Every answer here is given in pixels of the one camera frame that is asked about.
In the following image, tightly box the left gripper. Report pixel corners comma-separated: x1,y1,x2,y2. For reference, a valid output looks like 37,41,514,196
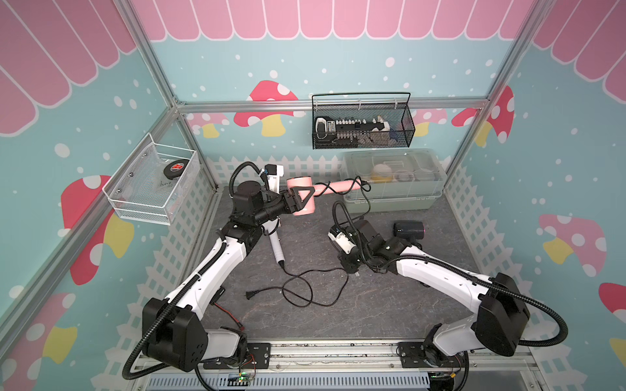
253,187,314,224

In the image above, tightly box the black magenta hair dryer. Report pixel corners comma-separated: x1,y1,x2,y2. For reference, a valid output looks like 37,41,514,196
393,220,425,240

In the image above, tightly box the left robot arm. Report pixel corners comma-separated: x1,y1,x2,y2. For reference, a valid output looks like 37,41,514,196
122,161,316,381

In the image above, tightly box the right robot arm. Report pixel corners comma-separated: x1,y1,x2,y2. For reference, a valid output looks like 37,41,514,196
329,201,569,368

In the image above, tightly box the green clear-lid storage box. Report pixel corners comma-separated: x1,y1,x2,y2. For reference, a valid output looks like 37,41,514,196
343,149,448,213

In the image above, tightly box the black red tape measure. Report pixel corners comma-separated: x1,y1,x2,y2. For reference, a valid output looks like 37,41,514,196
163,159,190,180

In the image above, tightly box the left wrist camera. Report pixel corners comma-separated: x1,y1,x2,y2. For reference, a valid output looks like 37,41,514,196
265,164,285,193

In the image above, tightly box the white hair dryer black cord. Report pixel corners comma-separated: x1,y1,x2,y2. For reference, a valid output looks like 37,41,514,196
245,261,350,308

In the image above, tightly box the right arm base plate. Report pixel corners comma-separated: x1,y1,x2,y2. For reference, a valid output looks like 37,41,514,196
396,341,464,369

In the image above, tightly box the black wire mesh basket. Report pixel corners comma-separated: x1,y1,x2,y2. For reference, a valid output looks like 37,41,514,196
311,92,416,149

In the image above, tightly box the white wire mesh basket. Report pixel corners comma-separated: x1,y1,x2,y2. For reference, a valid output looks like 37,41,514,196
102,135,200,226

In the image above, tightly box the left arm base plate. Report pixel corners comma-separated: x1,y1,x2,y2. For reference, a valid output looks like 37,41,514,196
202,343,272,371

